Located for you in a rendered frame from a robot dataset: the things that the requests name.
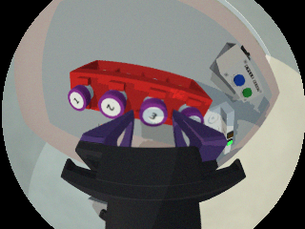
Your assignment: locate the purple screw cap with white number 2 dot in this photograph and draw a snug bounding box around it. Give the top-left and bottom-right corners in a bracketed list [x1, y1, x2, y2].
[98, 90, 127, 119]

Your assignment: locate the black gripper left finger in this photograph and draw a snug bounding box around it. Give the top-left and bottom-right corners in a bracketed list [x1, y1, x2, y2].
[79, 110, 134, 147]

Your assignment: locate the purple screw cap with white numbered dot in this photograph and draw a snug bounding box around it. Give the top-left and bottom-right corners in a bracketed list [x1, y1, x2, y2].
[139, 97, 168, 127]

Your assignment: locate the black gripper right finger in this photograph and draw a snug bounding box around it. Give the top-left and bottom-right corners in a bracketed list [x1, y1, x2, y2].
[173, 110, 228, 162]

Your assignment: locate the grey flat mat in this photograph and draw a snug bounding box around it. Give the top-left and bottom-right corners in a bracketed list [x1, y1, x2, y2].
[42, 0, 272, 151]

